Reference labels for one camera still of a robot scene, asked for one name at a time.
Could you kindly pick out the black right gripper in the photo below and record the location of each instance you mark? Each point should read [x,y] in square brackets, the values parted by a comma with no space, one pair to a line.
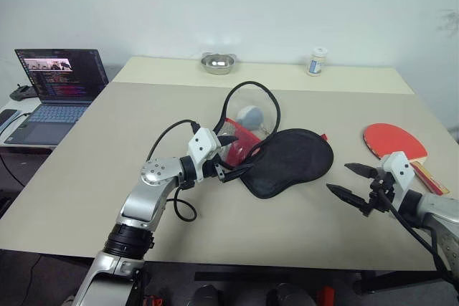
[380,195]

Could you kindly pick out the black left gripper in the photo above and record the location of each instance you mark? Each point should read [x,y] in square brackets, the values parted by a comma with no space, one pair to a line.
[223,162]

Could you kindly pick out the grey white round sponge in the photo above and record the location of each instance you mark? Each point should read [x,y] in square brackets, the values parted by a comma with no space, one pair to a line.
[251,117]

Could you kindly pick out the red black paddle case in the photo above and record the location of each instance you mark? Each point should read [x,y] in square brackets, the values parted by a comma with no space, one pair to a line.
[290,162]

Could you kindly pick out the red table tennis paddle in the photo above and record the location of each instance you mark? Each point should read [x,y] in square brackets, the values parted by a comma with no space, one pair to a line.
[392,139]

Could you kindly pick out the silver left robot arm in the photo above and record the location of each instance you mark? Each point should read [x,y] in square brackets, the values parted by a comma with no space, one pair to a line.
[143,205]

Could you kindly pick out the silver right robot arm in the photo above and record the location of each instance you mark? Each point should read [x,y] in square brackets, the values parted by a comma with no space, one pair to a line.
[439,213]

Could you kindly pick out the stainless steel bowl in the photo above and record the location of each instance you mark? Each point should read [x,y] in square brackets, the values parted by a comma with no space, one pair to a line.
[217,64]

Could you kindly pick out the small red block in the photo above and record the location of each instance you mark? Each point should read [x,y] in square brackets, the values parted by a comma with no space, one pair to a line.
[326,297]
[152,300]

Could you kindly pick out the small white labelled bottle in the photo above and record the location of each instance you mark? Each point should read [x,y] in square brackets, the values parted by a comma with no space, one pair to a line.
[317,62]

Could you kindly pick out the dark grey rounded shape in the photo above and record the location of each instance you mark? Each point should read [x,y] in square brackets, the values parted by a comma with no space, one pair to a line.
[206,296]
[295,295]

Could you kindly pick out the open blue laptop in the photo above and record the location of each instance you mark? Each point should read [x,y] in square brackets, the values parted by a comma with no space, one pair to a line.
[61,84]

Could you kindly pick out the white side table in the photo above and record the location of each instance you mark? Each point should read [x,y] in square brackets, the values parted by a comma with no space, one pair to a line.
[10,141]

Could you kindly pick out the dark smartphone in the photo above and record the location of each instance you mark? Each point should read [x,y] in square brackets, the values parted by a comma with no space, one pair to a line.
[9,115]

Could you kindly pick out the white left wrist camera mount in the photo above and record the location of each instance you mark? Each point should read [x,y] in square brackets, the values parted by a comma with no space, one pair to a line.
[202,144]

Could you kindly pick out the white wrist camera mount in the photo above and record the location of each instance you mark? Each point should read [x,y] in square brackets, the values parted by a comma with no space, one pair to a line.
[202,144]
[398,170]

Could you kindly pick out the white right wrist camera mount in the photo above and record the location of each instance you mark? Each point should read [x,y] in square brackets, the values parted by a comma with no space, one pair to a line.
[398,170]

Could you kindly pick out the black table frame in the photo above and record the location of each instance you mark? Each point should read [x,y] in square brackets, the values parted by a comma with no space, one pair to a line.
[287,276]

